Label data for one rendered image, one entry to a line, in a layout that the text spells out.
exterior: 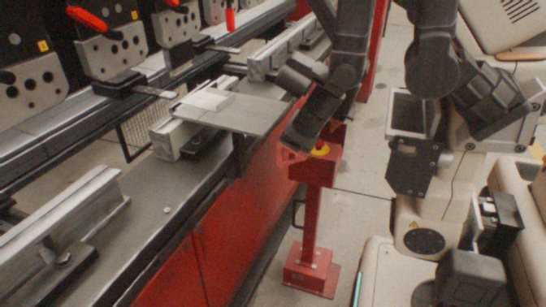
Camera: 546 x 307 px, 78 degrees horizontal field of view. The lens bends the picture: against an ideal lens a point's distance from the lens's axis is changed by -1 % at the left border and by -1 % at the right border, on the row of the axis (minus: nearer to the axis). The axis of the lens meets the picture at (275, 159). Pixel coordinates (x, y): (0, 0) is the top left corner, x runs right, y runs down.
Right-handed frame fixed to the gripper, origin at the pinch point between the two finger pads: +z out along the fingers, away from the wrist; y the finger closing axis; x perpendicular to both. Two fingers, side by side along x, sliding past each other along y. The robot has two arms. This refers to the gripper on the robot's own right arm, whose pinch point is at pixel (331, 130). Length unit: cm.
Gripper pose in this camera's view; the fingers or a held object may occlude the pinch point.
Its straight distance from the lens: 121.2
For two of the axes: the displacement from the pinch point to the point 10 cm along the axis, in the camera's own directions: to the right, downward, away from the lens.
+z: -2.4, 7.3, 6.4
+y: -9.2, -3.8, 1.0
